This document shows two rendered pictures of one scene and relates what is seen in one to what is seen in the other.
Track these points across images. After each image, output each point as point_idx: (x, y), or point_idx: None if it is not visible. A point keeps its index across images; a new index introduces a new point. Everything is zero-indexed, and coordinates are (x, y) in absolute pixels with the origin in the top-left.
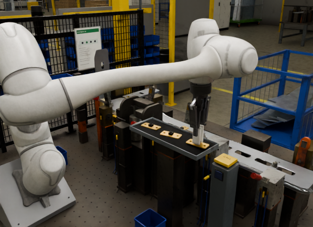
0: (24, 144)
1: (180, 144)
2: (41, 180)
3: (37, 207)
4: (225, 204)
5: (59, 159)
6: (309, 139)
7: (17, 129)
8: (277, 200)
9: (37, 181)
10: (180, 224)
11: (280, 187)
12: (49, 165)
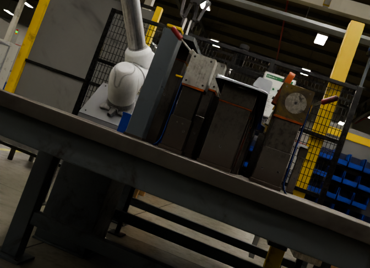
0: (125, 60)
1: None
2: (110, 75)
3: (104, 113)
4: (152, 60)
5: (130, 69)
6: (290, 72)
7: (128, 47)
8: (196, 82)
9: (109, 76)
10: (153, 139)
11: (203, 69)
12: (121, 66)
